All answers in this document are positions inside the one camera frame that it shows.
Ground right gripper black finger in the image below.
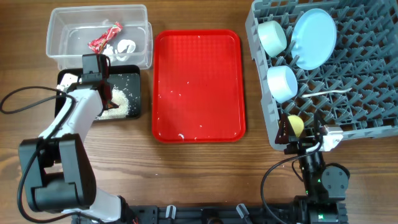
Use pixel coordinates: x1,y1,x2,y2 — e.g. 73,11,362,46
275,114,295,144
313,112,325,137

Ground light blue bowl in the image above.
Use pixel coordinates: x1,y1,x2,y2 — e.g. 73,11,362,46
267,65,298,103

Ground grey dishwasher rack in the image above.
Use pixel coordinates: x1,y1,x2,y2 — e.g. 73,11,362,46
245,1,397,151

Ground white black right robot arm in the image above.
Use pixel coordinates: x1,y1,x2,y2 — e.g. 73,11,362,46
275,113,350,223

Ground light blue plate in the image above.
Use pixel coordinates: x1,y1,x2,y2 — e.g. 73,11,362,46
291,8,337,70

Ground rice pile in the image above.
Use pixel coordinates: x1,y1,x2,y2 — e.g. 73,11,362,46
96,74,140,120

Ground white plastic spoon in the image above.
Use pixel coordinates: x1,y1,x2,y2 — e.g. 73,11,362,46
301,88,353,98

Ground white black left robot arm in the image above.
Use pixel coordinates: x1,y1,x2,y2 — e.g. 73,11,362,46
17,54,127,223

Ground yellow cup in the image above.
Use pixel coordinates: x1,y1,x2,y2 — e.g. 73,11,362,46
288,115,304,138

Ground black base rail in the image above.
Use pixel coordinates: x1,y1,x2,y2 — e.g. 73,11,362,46
71,202,348,224

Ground red snack wrapper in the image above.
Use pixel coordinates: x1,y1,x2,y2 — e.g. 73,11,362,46
88,22,123,54

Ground green bowl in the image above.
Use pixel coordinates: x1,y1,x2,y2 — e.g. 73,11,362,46
258,21,287,57

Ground black plastic tray bin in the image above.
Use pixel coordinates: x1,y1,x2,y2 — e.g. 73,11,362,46
54,64,142,121

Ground clear plastic bin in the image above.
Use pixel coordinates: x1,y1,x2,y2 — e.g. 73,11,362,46
46,4,153,70

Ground white napkin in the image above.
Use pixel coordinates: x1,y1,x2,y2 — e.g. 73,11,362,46
103,39,136,62

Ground red serving tray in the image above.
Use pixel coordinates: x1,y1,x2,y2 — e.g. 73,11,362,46
152,29,246,143

